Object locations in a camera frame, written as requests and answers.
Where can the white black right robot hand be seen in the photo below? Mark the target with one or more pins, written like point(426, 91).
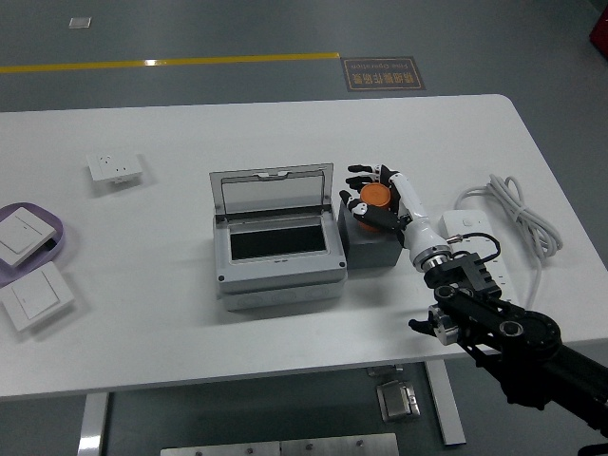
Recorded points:
point(420, 228)

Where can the orange cylinder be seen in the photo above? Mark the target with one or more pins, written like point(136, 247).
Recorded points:
point(374, 195)

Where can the grey box with clear lid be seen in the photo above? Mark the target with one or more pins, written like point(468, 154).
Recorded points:
point(280, 280)

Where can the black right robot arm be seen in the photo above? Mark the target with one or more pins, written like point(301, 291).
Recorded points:
point(518, 332)

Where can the grey cube with round hole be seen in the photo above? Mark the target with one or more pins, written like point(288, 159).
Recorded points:
point(370, 252)

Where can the white power strip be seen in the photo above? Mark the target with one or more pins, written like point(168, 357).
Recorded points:
point(468, 223)

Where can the brown floor sign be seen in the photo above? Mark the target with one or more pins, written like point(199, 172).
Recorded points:
point(382, 73)

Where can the metal floor hatch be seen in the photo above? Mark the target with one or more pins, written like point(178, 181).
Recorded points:
point(396, 401)

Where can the white table leg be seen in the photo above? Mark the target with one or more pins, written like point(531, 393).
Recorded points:
point(446, 408)
point(92, 427)

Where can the red object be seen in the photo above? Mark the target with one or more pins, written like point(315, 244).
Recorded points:
point(599, 33)

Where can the yellow floor tape line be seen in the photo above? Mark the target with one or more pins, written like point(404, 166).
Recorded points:
point(190, 61)

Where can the small metal floor plate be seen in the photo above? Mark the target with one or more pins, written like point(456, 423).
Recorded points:
point(80, 23)

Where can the purple tray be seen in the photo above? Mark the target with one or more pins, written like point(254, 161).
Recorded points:
point(7, 276)

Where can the small metal table bracket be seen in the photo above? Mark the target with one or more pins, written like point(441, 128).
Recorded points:
point(385, 370)

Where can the white wall socket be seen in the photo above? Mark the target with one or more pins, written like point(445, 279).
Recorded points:
point(111, 165)

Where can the white switch panel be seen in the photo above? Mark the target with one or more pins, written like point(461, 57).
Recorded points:
point(35, 294)
point(19, 235)

